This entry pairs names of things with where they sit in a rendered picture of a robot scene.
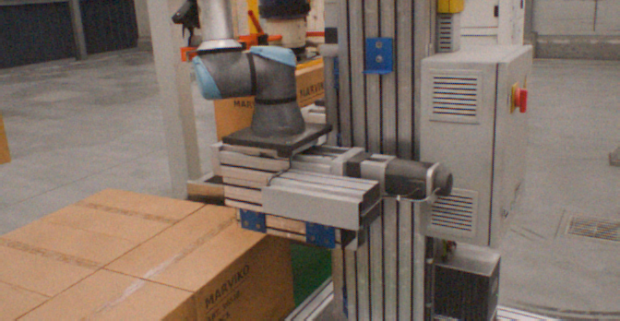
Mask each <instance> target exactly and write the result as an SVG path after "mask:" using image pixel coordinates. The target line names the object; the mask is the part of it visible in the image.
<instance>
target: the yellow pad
mask: <svg viewBox="0 0 620 321"><path fill-rule="evenodd" d="M310 53H316V51H311V52H310ZM295 57H296V61H297V63H296V64H295V65H296V67H295V71H296V70H300V69H304V68H307V67H309V66H312V65H318V64H322V63H323V56H320V55H319V54H318V55H314V56H310V57H303V58H301V55H296V56H295Z"/></svg>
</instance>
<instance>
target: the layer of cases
mask: <svg viewBox="0 0 620 321"><path fill-rule="evenodd" d="M293 305H294V299H293V286H292V259H291V244H290V239H289V238H284V237H279V236H275V235H271V234H267V233H265V234H264V233H260V232H252V230H248V229H243V228H241V227H238V226H237V219H236V209H235V208H229V207H222V206H216V205H211V204H204V203H197V202H192V201H185V200H180V199H173V198H167V197H161V196H150V195H149V194H143V193H138V192H132V191H125V190H119V189H113V188H106V189H104V190H102V191H100V192H98V193H96V194H94V195H90V196H89V197H87V198H85V199H82V200H80V201H78V202H77V203H74V204H72V205H70V206H68V207H65V208H62V209H60V210H57V211H56V212H53V213H51V214H49V215H46V216H44V217H42V218H40V219H38V220H35V221H33V222H30V223H28V224H26V226H24V227H21V228H19V229H17V230H15V231H12V232H10V233H8V234H5V235H3V236H1V237H0V321H279V320H280V319H281V318H282V317H284V316H285V315H286V314H287V313H288V310H289V309H290V308H291V307H292V306H293Z"/></svg>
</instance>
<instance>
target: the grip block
mask: <svg viewBox="0 0 620 321"><path fill-rule="evenodd" d="M239 40H241V41H254V42H255V44H254V45H253V46H269V43H268V34H267V33H250V34H246V35H239Z"/></svg>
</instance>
